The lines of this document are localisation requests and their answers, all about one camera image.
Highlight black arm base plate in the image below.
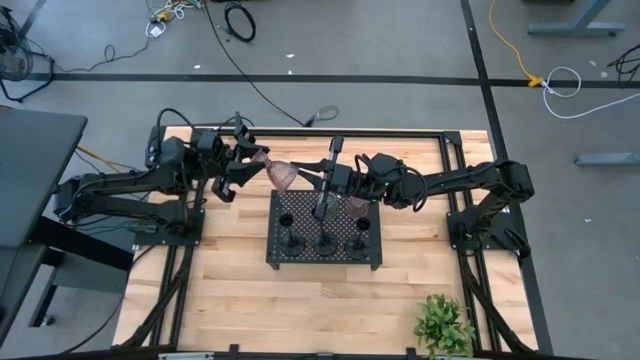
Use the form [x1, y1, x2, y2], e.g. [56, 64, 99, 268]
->
[446, 209, 524, 251]
[132, 207, 205, 247]

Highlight coiled black cable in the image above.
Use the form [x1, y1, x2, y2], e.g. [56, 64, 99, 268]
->
[222, 1, 258, 44]

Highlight large pink ribbed glass holder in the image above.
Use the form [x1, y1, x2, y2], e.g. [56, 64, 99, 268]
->
[251, 148, 301, 195]

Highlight thin yellow cable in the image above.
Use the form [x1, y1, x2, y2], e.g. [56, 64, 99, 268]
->
[74, 144, 136, 174]

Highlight green potted plant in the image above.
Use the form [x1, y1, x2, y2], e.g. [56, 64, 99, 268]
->
[413, 293, 478, 360]

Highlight long black floor cable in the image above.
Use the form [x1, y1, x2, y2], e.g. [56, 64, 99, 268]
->
[202, 0, 307, 127]

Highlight white and yellow cable bundle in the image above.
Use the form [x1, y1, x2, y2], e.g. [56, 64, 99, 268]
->
[144, 0, 204, 40]

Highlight grey looped cable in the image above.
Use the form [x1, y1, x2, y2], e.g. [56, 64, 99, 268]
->
[302, 104, 341, 128]

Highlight white floor cable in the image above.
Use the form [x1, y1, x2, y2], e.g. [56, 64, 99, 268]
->
[542, 66, 640, 120]

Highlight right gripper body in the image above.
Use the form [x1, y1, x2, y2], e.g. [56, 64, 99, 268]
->
[315, 135, 370, 219]

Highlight grey T-shaped desk foot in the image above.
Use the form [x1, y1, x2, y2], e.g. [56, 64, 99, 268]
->
[527, 0, 627, 37]

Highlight grey straight desk foot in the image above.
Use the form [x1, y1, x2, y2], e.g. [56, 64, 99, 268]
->
[573, 151, 640, 167]

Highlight black tangled cables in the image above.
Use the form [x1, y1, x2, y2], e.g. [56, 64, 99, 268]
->
[606, 43, 640, 84]

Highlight silver bar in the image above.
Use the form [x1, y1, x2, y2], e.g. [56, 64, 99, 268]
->
[157, 351, 216, 360]

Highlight dark grey desk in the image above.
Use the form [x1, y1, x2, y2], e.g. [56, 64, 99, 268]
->
[0, 107, 136, 346]

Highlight black diagonal frame strut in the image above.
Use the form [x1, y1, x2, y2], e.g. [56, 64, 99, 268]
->
[458, 249, 539, 354]
[122, 247, 194, 349]

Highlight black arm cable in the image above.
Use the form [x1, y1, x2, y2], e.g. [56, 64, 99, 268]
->
[156, 107, 199, 149]

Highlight black corner bracket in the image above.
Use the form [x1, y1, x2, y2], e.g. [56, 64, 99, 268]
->
[144, 124, 169, 169]

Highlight black perforated metal riser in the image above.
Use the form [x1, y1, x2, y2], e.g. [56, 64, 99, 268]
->
[265, 188, 384, 272]

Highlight black round ball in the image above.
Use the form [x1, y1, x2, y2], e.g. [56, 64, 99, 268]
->
[278, 213, 307, 258]

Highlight yellow extension cable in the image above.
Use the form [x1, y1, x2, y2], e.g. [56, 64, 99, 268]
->
[488, 0, 545, 89]

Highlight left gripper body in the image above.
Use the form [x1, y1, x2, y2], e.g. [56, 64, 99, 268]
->
[195, 124, 254, 204]

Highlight black table frame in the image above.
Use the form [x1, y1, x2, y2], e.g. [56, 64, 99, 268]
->
[113, 125, 555, 360]

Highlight black floor fan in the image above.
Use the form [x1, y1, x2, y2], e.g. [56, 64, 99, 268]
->
[0, 4, 56, 104]

